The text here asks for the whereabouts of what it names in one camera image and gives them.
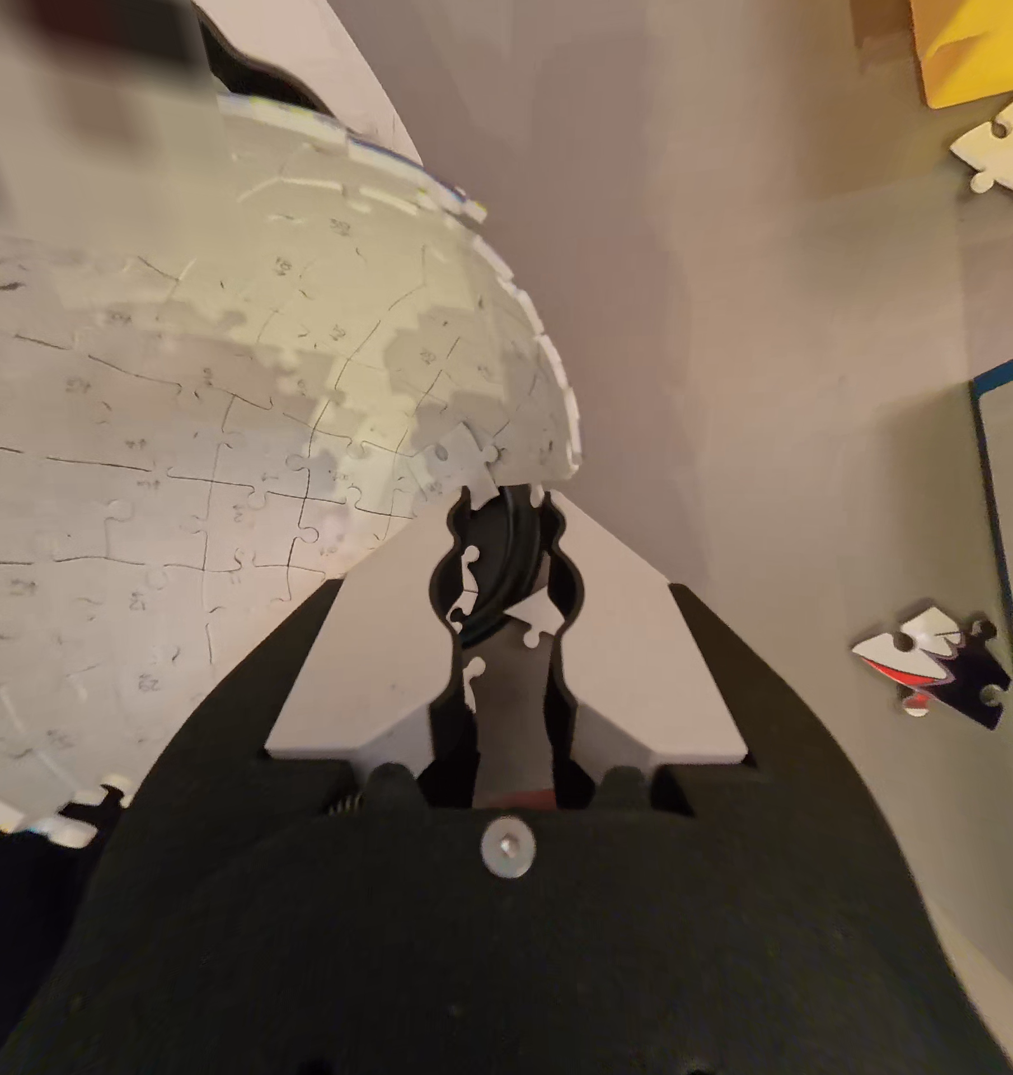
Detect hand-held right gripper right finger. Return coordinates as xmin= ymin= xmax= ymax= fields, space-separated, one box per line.
xmin=542 ymin=489 xmax=749 ymax=806

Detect yellow plastic bin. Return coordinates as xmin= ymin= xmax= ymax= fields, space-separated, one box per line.
xmin=908 ymin=0 xmax=1013 ymax=110

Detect black ball stand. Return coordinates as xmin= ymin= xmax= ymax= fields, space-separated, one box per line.
xmin=452 ymin=485 xmax=555 ymax=649

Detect white puzzle piece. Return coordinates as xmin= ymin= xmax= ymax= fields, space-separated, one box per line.
xmin=950 ymin=84 xmax=1013 ymax=199
xmin=406 ymin=418 xmax=504 ymax=510

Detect colourful puzzle ball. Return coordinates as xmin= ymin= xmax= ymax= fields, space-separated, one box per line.
xmin=0 ymin=92 xmax=583 ymax=849

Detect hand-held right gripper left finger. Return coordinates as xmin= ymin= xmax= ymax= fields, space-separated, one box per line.
xmin=265 ymin=485 xmax=480 ymax=807

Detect black red puzzle piece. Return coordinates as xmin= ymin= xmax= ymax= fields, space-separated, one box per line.
xmin=851 ymin=600 xmax=1013 ymax=732

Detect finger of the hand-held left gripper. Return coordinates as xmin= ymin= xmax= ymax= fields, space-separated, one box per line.
xmin=191 ymin=0 xmax=425 ymax=166
xmin=0 ymin=25 xmax=224 ymax=238

